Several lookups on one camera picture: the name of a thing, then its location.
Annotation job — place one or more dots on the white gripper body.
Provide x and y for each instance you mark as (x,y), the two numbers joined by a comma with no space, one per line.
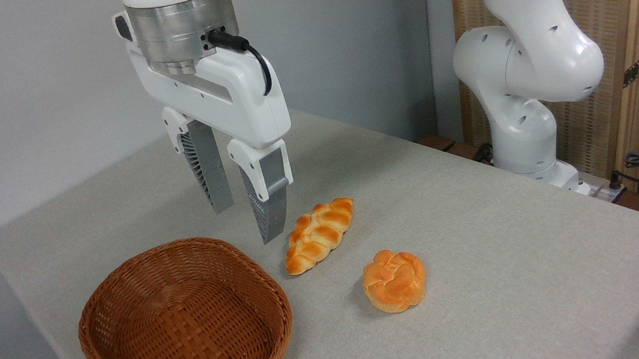
(237,101)

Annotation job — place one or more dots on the long braided bread loaf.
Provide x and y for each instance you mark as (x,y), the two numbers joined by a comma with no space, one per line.
(319,235)

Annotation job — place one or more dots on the brown wicker basket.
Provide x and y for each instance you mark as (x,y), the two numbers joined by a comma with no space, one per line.
(185,330)

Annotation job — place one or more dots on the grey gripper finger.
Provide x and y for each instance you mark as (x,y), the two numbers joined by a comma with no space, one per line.
(269,204)
(209,168)

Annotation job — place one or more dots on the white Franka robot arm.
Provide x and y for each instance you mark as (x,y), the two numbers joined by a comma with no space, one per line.
(530,56)

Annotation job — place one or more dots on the round braided bread bun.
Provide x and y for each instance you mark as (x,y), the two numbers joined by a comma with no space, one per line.
(395,281)

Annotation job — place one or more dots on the grey tablecloth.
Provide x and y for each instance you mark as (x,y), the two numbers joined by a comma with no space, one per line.
(490,280)

